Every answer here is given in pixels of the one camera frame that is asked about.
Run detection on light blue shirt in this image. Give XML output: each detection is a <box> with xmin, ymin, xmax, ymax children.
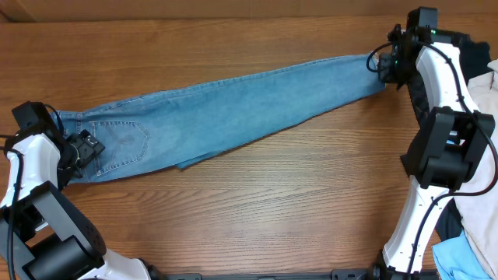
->
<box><xmin>432</xmin><ymin>231</ymin><xmax>492</xmax><ymax>280</ymax></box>

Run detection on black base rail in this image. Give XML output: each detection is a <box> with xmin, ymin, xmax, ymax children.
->
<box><xmin>161</xmin><ymin>265</ymin><xmax>439</xmax><ymax>280</ymax></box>

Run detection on black patterned garment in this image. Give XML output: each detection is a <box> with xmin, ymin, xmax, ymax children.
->
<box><xmin>406</xmin><ymin>42</ymin><xmax>481</xmax><ymax>127</ymax></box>

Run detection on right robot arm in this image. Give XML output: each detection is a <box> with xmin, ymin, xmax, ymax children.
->
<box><xmin>361</xmin><ymin>7</ymin><xmax>497</xmax><ymax>279</ymax></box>

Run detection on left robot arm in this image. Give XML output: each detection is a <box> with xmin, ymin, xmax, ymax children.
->
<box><xmin>1</xmin><ymin>102</ymin><xmax>166</xmax><ymax>280</ymax></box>

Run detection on light blue denim jeans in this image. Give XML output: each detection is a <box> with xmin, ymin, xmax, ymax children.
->
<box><xmin>53</xmin><ymin>54</ymin><xmax>385</xmax><ymax>183</ymax></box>

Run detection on dark navy garment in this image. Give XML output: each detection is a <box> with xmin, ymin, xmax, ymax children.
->
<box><xmin>435</xmin><ymin>199</ymin><xmax>463</xmax><ymax>241</ymax></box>

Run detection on pale pink garment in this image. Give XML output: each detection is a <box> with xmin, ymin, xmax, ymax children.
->
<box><xmin>455</xmin><ymin>60</ymin><xmax>497</xmax><ymax>279</ymax></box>

